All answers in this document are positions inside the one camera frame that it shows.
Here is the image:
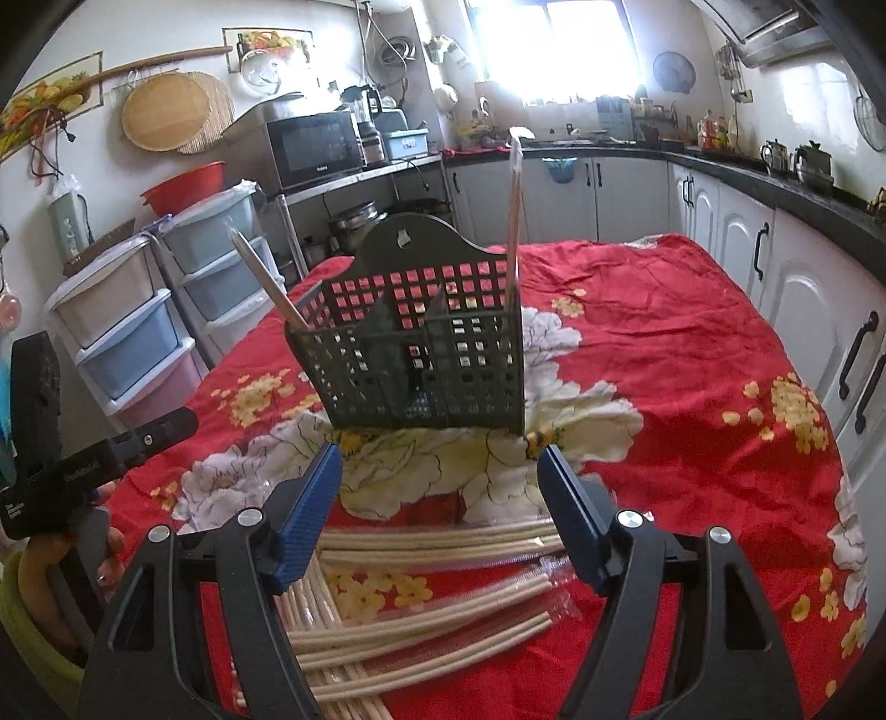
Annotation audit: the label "red plastic basin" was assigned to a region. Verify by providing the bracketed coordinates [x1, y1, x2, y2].
[140, 161, 228, 217]

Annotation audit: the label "fruit print wall tile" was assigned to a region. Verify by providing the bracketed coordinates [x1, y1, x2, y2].
[0, 50, 105, 163]

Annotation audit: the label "steel kettle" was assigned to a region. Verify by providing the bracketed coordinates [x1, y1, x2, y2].
[760, 138, 794, 176]

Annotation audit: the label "white plastic drawer unit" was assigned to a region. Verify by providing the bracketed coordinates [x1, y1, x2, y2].
[45, 235, 209, 416]
[156, 186, 286, 375]

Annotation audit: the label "black kitchen countertop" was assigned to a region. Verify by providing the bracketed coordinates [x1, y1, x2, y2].
[443, 140, 886, 240]

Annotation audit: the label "group of sauce bottles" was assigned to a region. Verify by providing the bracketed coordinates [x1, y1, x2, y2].
[696, 109, 740, 152]

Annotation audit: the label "brown woven basket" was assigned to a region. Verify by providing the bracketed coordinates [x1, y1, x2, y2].
[64, 218, 137, 279]

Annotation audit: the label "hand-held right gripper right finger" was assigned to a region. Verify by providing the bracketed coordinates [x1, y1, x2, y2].
[536, 445, 797, 720]

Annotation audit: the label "dark green utensil basket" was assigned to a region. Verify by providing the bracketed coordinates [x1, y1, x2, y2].
[284, 213, 527, 436]

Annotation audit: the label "dark green kettle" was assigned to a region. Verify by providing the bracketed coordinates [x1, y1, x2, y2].
[792, 141, 836, 191]

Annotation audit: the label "black blender jug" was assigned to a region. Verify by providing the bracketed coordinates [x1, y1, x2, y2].
[341, 84, 386, 168]

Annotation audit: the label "long wooden pole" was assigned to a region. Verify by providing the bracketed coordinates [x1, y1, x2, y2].
[20, 45, 233, 105]

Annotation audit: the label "steel cooking pot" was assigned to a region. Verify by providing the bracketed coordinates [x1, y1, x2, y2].
[328, 200, 379, 254]

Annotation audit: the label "round woven tray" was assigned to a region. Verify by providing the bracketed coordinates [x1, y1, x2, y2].
[176, 71, 238, 155]

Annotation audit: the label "black microwave oven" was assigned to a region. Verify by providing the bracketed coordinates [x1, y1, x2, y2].
[266, 111, 365, 195]

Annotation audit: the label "pale green water jug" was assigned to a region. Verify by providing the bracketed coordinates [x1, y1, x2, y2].
[45, 174, 92, 265]

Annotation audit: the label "kitchen window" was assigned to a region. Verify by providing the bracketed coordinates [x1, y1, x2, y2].
[463, 0, 646, 106]

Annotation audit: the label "small wall fan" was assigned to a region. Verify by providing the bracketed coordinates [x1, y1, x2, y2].
[652, 50, 696, 94]

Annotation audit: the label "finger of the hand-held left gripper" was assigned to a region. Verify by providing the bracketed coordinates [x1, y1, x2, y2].
[111, 407, 200, 466]

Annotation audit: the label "person's left hand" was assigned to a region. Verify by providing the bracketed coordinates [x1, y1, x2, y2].
[89, 483, 127, 591]

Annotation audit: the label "round bamboo tray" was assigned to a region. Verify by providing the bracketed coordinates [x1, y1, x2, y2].
[122, 73, 209, 152]

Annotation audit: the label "white base cabinets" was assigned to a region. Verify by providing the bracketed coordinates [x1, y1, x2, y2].
[443, 148, 671, 245]

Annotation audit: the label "red floral tablecloth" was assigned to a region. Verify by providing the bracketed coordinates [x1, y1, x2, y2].
[104, 234, 869, 720]

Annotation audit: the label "wire mesh strainer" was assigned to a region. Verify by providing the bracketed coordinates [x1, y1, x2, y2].
[853, 75, 886, 155]

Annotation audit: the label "wooden chopsticks pair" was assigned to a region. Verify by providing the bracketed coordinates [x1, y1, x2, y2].
[507, 126, 534, 306]
[227, 223, 314, 330]

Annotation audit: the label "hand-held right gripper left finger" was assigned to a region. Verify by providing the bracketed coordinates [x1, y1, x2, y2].
[76, 441, 345, 720]

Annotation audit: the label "blue dish box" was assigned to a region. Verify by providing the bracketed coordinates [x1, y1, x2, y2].
[383, 126, 431, 162]

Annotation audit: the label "wooden chopsticks in basket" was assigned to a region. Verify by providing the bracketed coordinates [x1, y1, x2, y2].
[666, 162, 886, 486]

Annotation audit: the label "pile of chopsticks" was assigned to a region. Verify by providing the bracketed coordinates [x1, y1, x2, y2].
[231, 519, 579, 720]

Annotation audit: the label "metal rack table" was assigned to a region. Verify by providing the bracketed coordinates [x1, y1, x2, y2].
[275, 153, 459, 278]

